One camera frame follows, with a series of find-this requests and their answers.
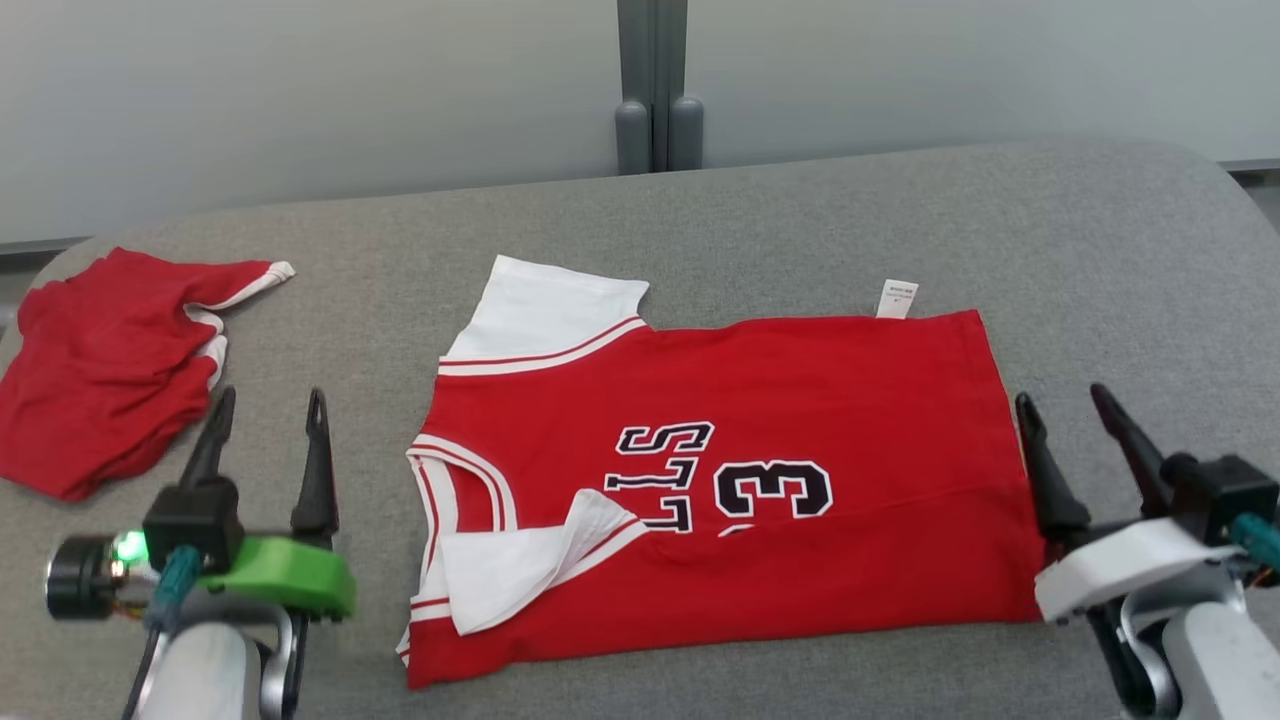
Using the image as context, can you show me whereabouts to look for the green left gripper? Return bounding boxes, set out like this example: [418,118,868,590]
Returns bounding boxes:
[45,387,358,623]

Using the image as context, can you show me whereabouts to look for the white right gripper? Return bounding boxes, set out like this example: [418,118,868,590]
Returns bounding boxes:
[1015,383,1248,626]

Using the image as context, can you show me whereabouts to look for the red shorts with white trim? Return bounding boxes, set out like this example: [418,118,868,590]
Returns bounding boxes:
[0,247,297,501]

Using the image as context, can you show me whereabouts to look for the red white basketball jersey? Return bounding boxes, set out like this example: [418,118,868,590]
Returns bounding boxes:
[397,255,1046,691]

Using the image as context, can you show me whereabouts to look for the left black cable teal plug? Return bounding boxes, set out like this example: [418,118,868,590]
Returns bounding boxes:
[122,545,203,720]

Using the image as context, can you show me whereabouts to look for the grey metal partition post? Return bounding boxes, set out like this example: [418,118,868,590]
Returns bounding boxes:
[614,0,704,176]

